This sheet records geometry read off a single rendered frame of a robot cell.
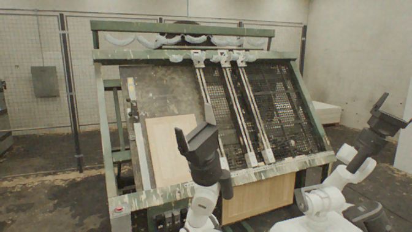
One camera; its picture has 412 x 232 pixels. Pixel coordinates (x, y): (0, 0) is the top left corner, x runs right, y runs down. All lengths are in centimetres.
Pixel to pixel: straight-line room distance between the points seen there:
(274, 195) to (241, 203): 42
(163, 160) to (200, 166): 135
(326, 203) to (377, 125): 36
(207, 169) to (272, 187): 215
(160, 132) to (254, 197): 121
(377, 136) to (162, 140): 150
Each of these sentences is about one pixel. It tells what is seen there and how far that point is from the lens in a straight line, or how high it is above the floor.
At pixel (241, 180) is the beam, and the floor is 84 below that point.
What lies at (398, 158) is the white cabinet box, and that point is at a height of 18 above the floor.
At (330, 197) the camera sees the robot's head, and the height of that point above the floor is 147.
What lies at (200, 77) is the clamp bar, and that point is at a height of 166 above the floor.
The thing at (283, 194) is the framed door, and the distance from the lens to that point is 291.
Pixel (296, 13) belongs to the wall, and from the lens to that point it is 864.
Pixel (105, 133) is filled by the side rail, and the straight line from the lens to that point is 197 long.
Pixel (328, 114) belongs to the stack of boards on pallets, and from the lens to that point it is 713.
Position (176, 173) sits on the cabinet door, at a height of 96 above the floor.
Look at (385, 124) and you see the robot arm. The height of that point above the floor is 163.
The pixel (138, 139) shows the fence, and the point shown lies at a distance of 197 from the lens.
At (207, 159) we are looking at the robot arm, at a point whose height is 160.
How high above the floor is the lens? 185
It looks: 14 degrees down
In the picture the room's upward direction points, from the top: straight up
